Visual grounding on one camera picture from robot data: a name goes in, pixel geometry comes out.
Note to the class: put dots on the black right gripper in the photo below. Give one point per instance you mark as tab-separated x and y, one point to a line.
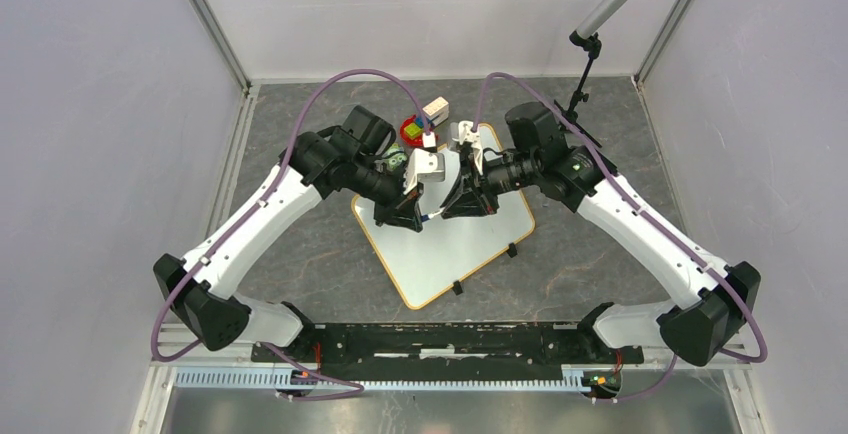
467	199

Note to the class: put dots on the red toy boat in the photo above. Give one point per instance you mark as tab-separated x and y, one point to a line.
413	143

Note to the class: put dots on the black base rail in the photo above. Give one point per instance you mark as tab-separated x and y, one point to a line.
458	351

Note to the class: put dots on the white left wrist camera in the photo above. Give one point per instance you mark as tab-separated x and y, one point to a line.
424	165

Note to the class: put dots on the lime green toy brick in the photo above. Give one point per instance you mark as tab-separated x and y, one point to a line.
413	131

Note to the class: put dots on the black microphone tripod stand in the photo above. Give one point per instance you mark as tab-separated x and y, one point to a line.
592	46

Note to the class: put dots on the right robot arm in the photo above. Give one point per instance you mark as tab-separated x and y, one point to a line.
709	299

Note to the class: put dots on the blue whiteboard marker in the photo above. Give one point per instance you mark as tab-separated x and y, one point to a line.
432	215

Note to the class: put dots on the green owl toy block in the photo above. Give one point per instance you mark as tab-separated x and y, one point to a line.
394	157

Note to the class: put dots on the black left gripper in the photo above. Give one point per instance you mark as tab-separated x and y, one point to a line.
402	210

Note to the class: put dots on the white toy brick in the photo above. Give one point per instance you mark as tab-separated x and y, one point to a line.
437	111

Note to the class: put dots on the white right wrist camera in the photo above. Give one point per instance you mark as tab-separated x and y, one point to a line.
465	133

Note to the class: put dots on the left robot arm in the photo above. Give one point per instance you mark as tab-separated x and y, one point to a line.
200	286

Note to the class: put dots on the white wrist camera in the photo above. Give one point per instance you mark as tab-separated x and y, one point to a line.
465	133
424	165

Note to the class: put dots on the yellow framed whiteboard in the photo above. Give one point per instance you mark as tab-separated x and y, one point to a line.
425	265

